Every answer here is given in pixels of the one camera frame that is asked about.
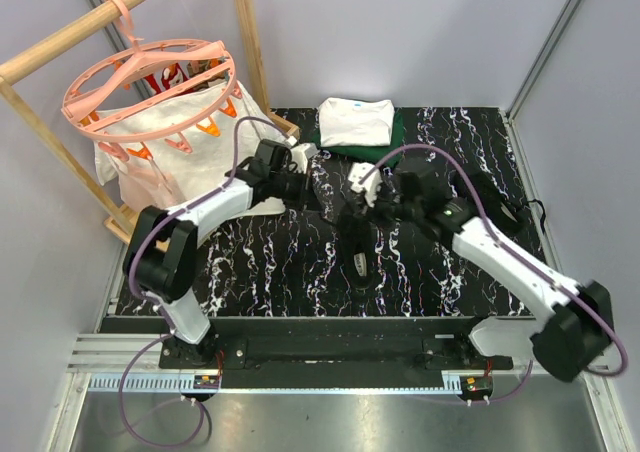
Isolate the black canvas sneaker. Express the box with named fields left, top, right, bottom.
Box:
left=336, top=203, right=375, bottom=294

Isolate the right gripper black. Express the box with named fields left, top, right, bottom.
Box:
left=355, top=182, right=422, bottom=234

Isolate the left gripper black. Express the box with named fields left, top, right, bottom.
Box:
left=270, top=167, right=323, bottom=213

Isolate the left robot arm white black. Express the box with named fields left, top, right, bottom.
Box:
left=123, top=139, right=318, bottom=368

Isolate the purple cable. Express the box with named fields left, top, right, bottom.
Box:
left=362, top=144, right=629, bottom=403
left=117, top=115, right=296, bottom=448

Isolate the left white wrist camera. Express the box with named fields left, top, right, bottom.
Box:
left=287, top=143, right=319, bottom=174

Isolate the pink cloth hanging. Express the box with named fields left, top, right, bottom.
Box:
left=118, top=163, right=185, bottom=212

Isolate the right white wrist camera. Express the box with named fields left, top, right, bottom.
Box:
left=347, top=162, right=382, bottom=207

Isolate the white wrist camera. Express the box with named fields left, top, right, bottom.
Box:
left=347, top=162, right=382, bottom=207
left=287, top=143, right=319, bottom=174

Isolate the black shoelace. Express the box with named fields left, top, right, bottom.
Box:
left=311, top=191, right=351, bottom=228

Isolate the aluminium rail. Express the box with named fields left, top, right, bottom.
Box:
left=67, top=334, right=611, bottom=396

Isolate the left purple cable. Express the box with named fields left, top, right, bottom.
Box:
left=117, top=115, right=296, bottom=448

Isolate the folded green garment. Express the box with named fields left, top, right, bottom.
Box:
left=310, top=109, right=405, bottom=164

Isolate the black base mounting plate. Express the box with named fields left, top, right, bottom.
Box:
left=159, top=317, right=514, bottom=393

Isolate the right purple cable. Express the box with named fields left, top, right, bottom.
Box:
left=362, top=144, right=629, bottom=403

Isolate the wooden drying rack frame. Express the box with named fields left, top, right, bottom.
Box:
left=0, top=0, right=301, bottom=251

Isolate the folded white t-shirt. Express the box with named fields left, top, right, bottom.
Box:
left=318, top=97, right=395, bottom=147

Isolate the pink round clip hanger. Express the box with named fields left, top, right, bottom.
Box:
left=62, top=0, right=238, bottom=153

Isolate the white cloth hanging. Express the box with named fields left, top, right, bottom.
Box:
left=94, top=80, right=286, bottom=205

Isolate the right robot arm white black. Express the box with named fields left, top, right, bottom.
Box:
left=348, top=163, right=614, bottom=382

